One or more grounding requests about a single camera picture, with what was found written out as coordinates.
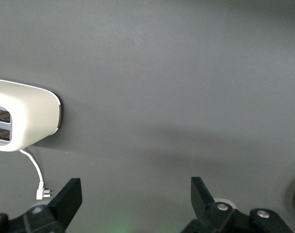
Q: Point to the white toaster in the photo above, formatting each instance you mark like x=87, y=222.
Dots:
x=33, y=114

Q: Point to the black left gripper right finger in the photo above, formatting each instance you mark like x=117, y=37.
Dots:
x=203, y=201

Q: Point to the dark grey table mat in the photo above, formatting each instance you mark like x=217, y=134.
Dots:
x=161, y=72

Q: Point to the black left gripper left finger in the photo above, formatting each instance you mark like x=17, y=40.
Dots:
x=62, y=204

